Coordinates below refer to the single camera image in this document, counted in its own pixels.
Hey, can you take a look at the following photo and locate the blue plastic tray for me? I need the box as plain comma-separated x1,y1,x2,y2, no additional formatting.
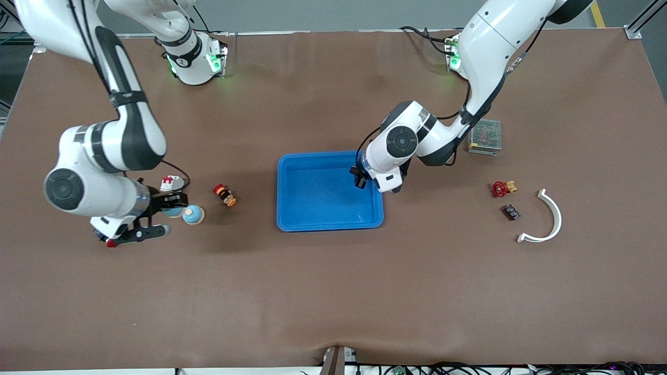
277,151,385,232

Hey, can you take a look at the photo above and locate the red yellow emergency stop button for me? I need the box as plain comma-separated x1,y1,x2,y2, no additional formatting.
213,184,237,207

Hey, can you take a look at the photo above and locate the metal mesh power supply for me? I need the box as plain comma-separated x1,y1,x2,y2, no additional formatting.
467,119,502,156

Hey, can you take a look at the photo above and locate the red handwheel brass valve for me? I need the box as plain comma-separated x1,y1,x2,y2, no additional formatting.
491,180,519,198

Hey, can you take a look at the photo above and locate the metal table clamp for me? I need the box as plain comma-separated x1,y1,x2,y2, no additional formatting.
319,345,358,375

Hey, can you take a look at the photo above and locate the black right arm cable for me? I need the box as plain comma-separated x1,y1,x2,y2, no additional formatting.
160,159,191,196

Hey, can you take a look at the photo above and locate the black left base cable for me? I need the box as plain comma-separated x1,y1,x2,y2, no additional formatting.
399,25,459,56

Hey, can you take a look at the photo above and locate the black base cable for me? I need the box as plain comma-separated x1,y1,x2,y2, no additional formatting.
399,25,459,56
192,6,230,37

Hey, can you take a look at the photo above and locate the black right base cable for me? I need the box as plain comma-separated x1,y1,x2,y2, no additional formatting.
192,6,230,37

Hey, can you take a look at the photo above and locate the white curved plastic bracket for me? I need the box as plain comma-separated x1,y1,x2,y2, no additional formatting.
516,189,563,244

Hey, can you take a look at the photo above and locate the black cable bundle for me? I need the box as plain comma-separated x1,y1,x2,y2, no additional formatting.
359,361,647,375

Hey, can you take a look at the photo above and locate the aluminium frame with dark braces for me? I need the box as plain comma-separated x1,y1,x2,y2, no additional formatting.
0,0,47,53

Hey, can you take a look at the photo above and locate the aluminium frame corner post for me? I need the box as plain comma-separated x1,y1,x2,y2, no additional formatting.
624,0,667,40

